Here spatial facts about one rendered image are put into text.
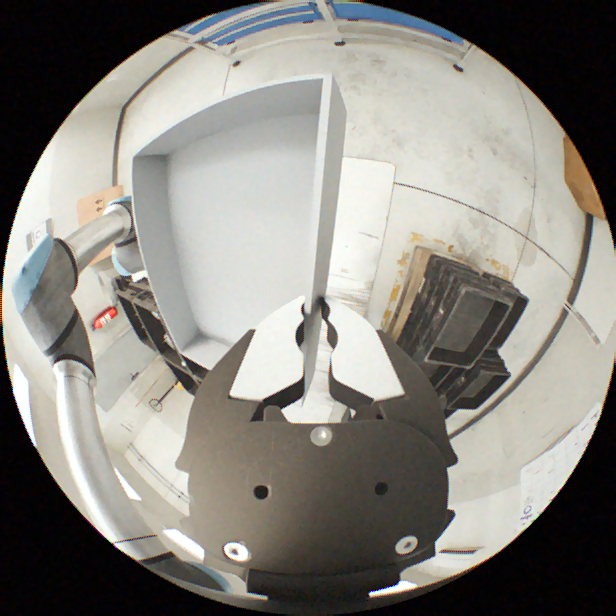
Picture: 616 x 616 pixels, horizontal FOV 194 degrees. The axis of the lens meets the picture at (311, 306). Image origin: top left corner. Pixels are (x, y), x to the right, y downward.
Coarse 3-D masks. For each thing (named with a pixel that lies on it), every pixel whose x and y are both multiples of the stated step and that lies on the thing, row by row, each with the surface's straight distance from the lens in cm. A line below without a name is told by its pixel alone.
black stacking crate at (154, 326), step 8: (144, 296) 104; (152, 296) 100; (136, 304) 107; (152, 304) 92; (144, 312) 110; (144, 320) 111; (152, 320) 113; (152, 328) 115; (160, 328) 117; (152, 336) 116; (160, 336) 119; (160, 344) 120; (168, 344) 124; (168, 352) 122; (176, 352) 119; (176, 360) 114; (184, 368) 107
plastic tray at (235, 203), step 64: (192, 128) 18; (256, 128) 17; (320, 128) 10; (192, 192) 21; (256, 192) 16; (320, 192) 9; (192, 256) 23; (256, 256) 17; (320, 256) 10; (192, 320) 30; (256, 320) 21; (320, 320) 16
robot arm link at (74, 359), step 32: (64, 352) 37; (64, 384) 34; (96, 384) 38; (64, 416) 31; (96, 416) 33; (64, 448) 30; (96, 448) 28; (96, 480) 26; (96, 512) 26; (128, 512) 26; (128, 544) 25; (160, 544) 26; (192, 576) 26
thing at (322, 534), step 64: (256, 448) 6; (320, 448) 6; (384, 448) 6; (192, 512) 6; (256, 512) 6; (320, 512) 5; (384, 512) 6; (448, 512) 7; (256, 576) 6; (320, 576) 6; (384, 576) 6
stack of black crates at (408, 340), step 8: (408, 320) 127; (408, 328) 121; (400, 336) 135; (408, 336) 121; (416, 336) 109; (400, 344) 129; (408, 344) 115; (416, 344) 106; (408, 352) 115; (416, 352) 103; (424, 352) 120; (416, 360) 124; (424, 368) 132; (432, 368) 134; (440, 368) 132; (448, 368) 124; (432, 376) 140; (440, 376) 131; (432, 384) 138
